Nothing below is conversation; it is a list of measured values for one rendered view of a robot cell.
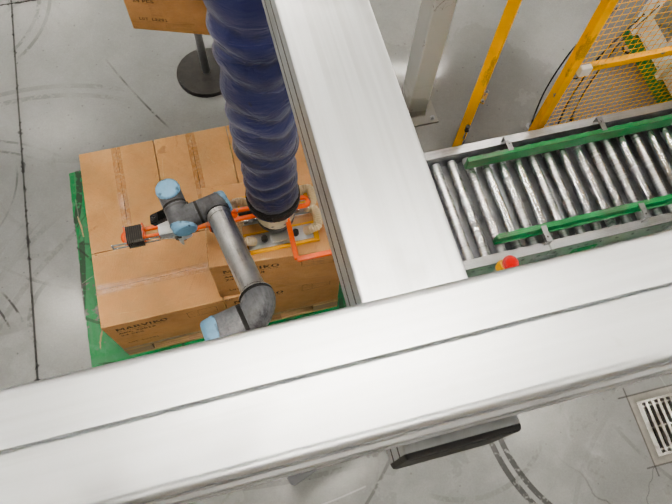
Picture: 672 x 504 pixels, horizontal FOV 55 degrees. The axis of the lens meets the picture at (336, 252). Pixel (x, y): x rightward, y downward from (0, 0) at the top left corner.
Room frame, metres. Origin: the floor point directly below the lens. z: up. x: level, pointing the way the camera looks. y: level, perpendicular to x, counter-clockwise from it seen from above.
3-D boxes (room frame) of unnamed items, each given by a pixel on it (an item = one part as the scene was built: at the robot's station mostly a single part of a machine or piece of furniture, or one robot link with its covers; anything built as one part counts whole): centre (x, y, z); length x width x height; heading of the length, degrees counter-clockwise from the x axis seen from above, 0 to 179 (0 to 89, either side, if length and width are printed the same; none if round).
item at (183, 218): (0.99, 0.58, 1.39); 0.12 x 0.12 x 0.09; 31
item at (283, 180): (1.23, 0.29, 1.67); 0.22 x 0.22 x 1.04
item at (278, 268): (1.23, 0.31, 0.74); 0.60 x 0.40 x 0.40; 105
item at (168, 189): (1.08, 0.65, 1.38); 0.10 x 0.09 x 0.12; 31
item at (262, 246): (1.14, 0.25, 0.97); 0.34 x 0.10 x 0.05; 109
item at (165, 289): (1.42, 0.70, 0.34); 1.20 x 1.00 x 0.40; 110
